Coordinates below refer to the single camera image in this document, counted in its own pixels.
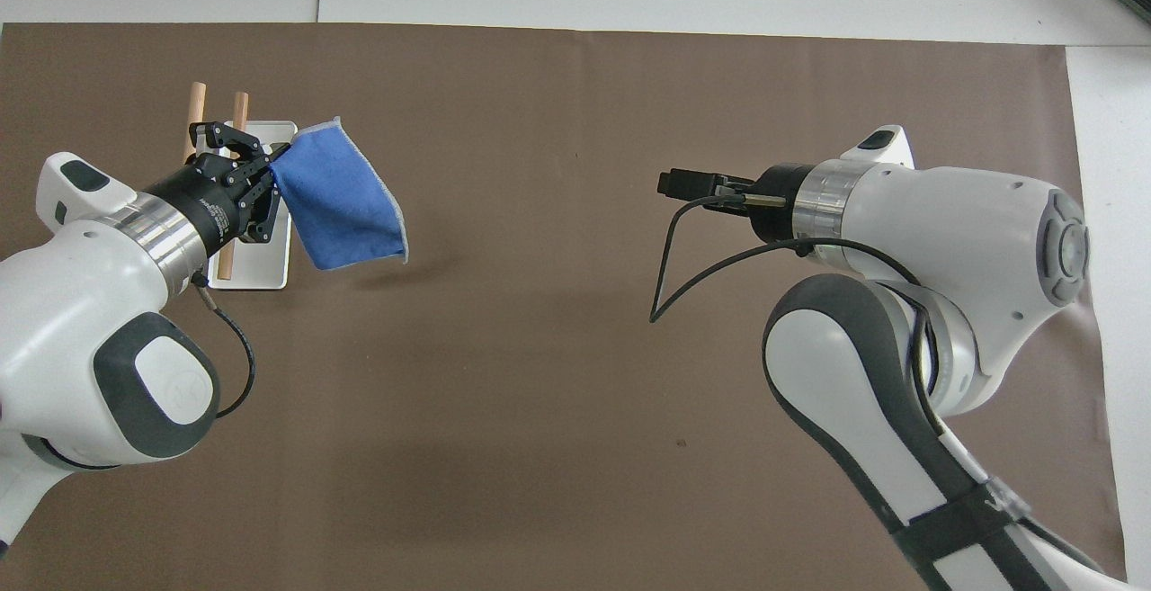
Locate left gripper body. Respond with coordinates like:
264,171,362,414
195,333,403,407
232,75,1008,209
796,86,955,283
142,151,262,260

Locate blue towel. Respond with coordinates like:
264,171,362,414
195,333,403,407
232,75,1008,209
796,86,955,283
268,116,410,273

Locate white rack with wooden rods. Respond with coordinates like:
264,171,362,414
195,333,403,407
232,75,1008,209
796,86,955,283
183,81,299,291

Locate black cable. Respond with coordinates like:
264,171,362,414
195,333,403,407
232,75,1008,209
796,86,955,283
648,193,943,416
190,272,257,421

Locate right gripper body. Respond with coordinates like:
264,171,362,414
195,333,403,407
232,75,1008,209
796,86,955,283
718,162,816,245

